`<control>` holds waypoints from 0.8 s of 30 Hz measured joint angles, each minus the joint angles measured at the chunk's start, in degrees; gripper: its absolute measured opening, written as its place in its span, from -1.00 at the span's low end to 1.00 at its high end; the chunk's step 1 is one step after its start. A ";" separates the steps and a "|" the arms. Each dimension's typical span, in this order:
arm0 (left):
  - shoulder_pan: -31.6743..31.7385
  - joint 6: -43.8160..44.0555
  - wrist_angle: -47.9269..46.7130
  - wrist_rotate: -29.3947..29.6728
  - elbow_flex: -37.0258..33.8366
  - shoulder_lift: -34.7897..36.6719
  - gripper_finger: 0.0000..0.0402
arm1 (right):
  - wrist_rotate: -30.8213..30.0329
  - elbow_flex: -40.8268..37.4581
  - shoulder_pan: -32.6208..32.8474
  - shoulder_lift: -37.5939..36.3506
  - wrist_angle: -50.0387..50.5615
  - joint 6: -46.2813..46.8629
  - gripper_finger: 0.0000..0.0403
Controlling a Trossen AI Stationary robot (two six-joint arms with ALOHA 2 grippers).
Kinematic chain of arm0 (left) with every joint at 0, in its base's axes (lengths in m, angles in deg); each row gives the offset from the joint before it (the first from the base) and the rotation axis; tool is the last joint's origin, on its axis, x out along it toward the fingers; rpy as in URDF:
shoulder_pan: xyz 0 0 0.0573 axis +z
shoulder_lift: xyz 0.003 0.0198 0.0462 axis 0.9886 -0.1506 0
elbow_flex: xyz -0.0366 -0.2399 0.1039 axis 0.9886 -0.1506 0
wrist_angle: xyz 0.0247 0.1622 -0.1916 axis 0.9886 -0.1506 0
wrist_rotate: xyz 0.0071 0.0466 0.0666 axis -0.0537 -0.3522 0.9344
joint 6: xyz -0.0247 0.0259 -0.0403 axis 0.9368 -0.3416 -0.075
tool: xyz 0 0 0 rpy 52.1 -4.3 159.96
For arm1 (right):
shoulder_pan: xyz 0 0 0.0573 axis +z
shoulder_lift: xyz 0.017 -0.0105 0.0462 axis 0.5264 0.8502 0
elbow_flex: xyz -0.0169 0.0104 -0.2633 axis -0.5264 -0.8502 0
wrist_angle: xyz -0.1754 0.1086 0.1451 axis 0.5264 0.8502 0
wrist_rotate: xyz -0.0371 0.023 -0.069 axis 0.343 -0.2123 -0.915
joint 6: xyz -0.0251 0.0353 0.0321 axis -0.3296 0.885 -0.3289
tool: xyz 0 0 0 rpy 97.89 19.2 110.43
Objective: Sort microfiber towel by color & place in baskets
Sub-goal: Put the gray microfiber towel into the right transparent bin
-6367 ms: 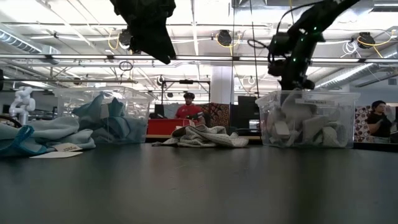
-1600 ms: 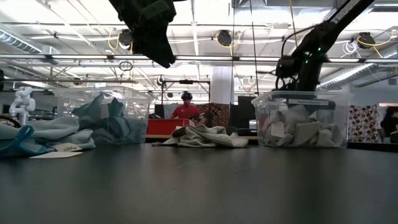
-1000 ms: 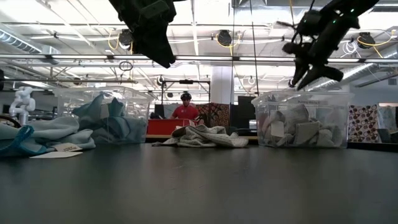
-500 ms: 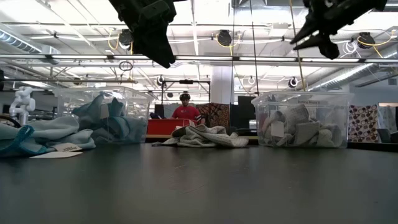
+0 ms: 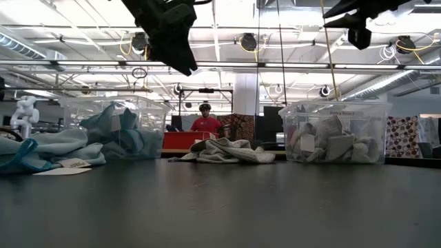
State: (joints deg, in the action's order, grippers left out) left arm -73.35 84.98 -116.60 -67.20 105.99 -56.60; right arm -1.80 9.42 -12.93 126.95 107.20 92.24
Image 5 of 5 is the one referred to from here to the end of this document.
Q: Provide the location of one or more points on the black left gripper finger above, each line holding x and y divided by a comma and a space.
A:
163, 50
187, 55

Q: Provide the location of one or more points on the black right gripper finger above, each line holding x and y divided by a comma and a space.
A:
358, 34
348, 8

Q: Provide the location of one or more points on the gray microfiber towel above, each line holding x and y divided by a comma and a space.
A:
363, 151
224, 153
330, 127
296, 151

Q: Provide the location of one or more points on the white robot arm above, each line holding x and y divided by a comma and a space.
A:
25, 113

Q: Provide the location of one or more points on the clear plastic storage bin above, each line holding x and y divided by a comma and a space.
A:
382, 137
155, 113

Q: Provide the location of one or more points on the person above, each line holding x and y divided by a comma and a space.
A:
206, 124

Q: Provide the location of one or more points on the red box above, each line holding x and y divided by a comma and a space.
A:
182, 140

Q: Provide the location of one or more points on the dark patterned cloth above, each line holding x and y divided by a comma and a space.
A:
241, 127

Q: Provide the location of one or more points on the black screen panel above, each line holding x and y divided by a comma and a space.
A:
274, 120

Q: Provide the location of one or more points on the white cloth with purple circles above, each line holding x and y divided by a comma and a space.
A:
401, 137

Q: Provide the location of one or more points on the black metal frame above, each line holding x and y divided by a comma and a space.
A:
206, 90

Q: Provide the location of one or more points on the silver ventilation duct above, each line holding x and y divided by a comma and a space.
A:
20, 48
389, 81

